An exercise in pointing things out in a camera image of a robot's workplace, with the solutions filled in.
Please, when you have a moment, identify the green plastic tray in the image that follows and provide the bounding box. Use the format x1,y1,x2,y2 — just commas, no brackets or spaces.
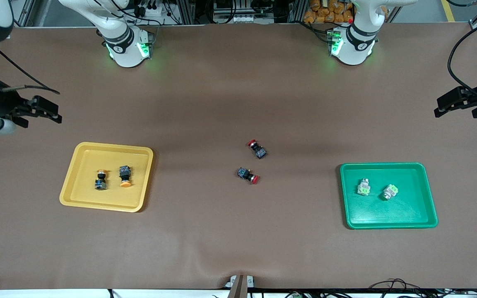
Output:
340,162,438,230

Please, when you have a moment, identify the wide-cap yellow push button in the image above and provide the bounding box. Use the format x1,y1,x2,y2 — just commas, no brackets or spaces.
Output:
118,166,133,188

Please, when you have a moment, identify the yellow plastic tray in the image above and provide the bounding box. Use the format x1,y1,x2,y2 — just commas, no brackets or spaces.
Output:
59,142,154,213

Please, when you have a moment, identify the metal table clamp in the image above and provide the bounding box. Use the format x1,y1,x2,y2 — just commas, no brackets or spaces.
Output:
225,274,255,298

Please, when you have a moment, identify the red push button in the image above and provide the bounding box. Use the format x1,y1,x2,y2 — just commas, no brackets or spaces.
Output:
237,167,260,185
247,139,267,160

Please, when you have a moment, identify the white power strip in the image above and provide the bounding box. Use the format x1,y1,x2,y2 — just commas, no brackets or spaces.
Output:
213,14,273,24

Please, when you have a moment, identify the small-cap yellow push button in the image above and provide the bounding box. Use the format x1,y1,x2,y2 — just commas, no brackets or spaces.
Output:
94,169,109,191

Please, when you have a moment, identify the black cable bundle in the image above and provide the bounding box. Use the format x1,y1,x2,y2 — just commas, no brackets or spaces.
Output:
367,279,477,298

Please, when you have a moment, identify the orange packaged snacks pile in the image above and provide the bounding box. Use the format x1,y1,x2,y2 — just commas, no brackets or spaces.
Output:
304,0,354,24

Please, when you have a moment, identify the brown table mat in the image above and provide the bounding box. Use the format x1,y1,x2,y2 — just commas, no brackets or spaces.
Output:
0,23,477,290

